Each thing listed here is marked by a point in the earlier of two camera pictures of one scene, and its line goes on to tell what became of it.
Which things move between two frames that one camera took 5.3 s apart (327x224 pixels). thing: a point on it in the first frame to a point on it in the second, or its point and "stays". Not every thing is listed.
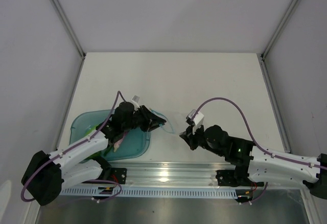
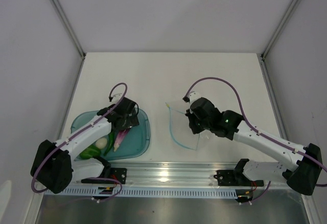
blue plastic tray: x=135 y=144 stays
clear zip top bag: x=166 y=126 to x=181 y=130
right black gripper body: x=202 y=141 to x=197 y=126
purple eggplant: x=117 y=144 stays
